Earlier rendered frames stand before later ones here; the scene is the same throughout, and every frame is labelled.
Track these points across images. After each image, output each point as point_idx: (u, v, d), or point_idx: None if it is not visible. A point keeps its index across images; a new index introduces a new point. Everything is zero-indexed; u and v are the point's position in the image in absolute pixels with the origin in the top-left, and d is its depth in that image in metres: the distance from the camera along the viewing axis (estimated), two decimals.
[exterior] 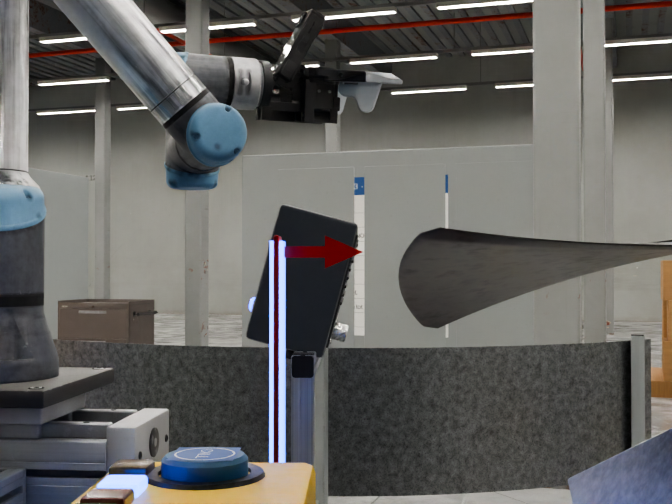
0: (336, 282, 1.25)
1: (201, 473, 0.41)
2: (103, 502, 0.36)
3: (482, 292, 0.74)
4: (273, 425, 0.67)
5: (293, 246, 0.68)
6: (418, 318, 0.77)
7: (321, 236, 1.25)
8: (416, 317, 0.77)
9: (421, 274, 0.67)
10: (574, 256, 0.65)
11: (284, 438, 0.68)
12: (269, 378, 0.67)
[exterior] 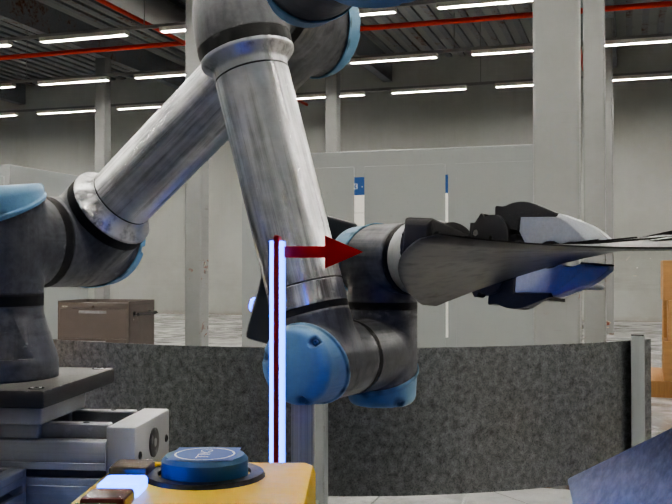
0: None
1: (201, 473, 0.41)
2: (103, 502, 0.36)
3: (481, 276, 0.74)
4: (273, 425, 0.67)
5: (293, 246, 0.68)
6: (417, 298, 0.78)
7: None
8: (415, 298, 0.77)
9: (421, 266, 0.68)
10: (574, 252, 0.65)
11: (284, 438, 0.68)
12: (269, 378, 0.67)
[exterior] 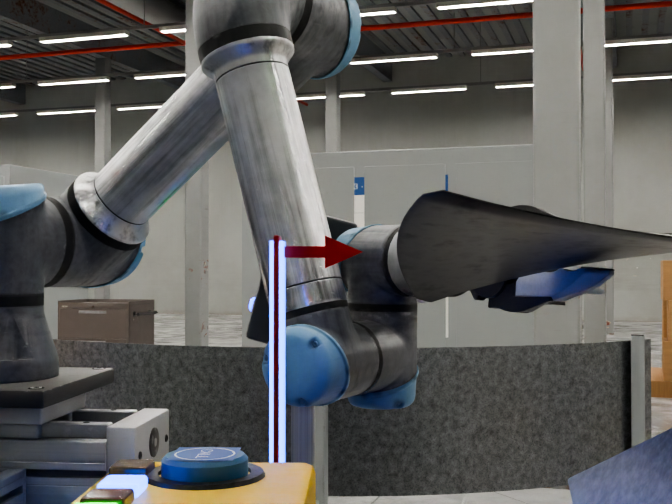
0: None
1: (201, 473, 0.41)
2: (103, 502, 0.36)
3: (478, 269, 0.74)
4: (273, 425, 0.67)
5: (293, 246, 0.68)
6: (412, 289, 0.77)
7: None
8: (410, 287, 0.77)
9: (420, 240, 0.68)
10: (574, 239, 0.65)
11: (284, 438, 0.68)
12: (269, 378, 0.67)
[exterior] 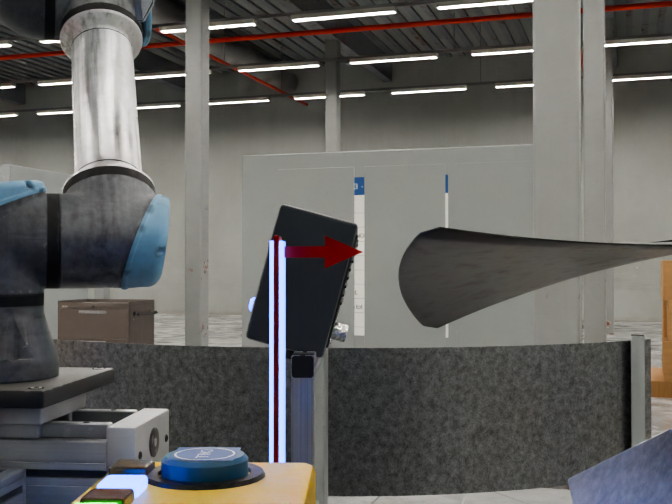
0: (336, 282, 1.25)
1: (201, 473, 0.41)
2: (103, 502, 0.36)
3: None
4: (273, 425, 0.67)
5: (293, 246, 0.68)
6: None
7: (321, 236, 1.25)
8: None
9: None
10: None
11: (284, 438, 0.68)
12: (269, 378, 0.67)
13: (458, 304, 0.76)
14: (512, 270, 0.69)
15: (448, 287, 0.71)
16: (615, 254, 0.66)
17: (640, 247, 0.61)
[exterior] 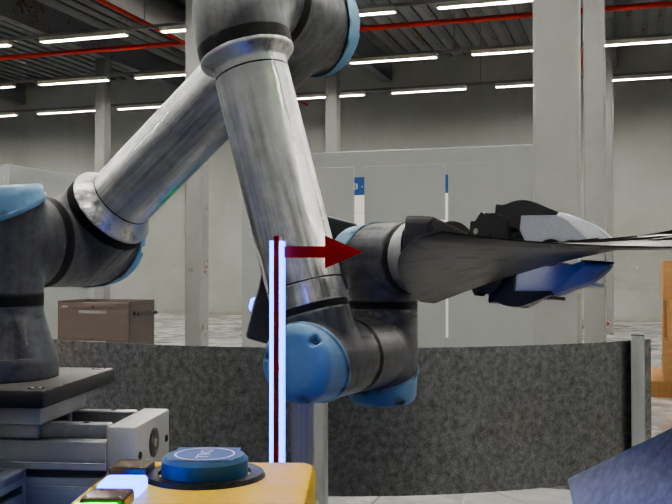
0: None
1: (201, 473, 0.41)
2: (103, 502, 0.36)
3: None
4: (273, 425, 0.67)
5: (293, 246, 0.68)
6: None
7: None
8: None
9: None
10: None
11: (284, 438, 0.68)
12: (269, 378, 0.67)
13: (456, 284, 0.76)
14: (512, 259, 0.69)
15: (447, 272, 0.72)
16: None
17: (640, 249, 0.61)
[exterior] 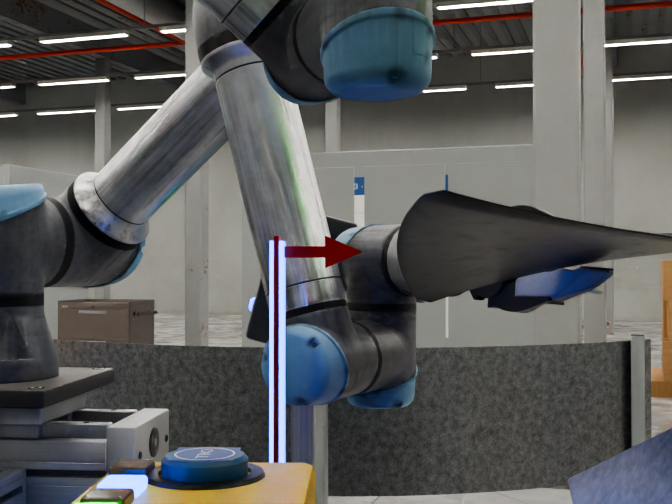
0: None
1: (201, 473, 0.41)
2: (103, 502, 0.36)
3: None
4: (273, 425, 0.67)
5: (293, 246, 0.68)
6: None
7: None
8: None
9: None
10: None
11: (284, 438, 0.68)
12: (269, 378, 0.67)
13: (453, 280, 0.76)
14: (511, 248, 0.69)
15: (445, 259, 0.72)
16: (615, 242, 0.66)
17: (640, 235, 0.61)
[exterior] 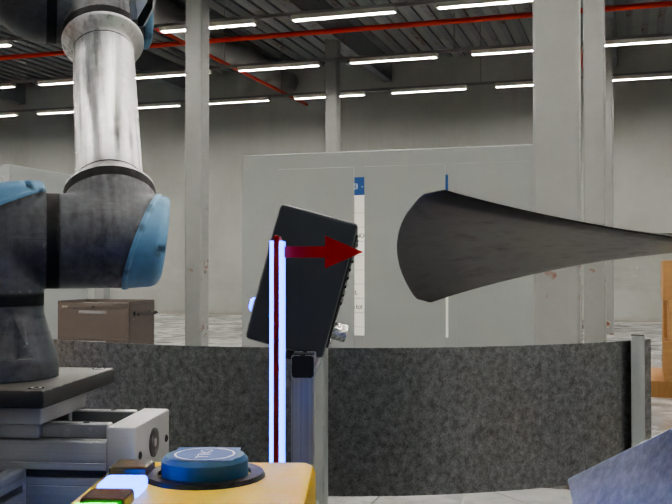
0: (336, 282, 1.25)
1: (201, 473, 0.41)
2: (103, 502, 0.36)
3: None
4: (273, 425, 0.67)
5: (293, 246, 0.68)
6: None
7: (321, 236, 1.25)
8: None
9: None
10: None
11: (284, 438, 0.68)
12: (269, 378, 0.67)
13: (453, 280, 0.76)
14: (511, 248, 0.69)
15: (445, 259, 0.72)
16: (615, 242, 0.66)
17: (640, 235, 0.61)
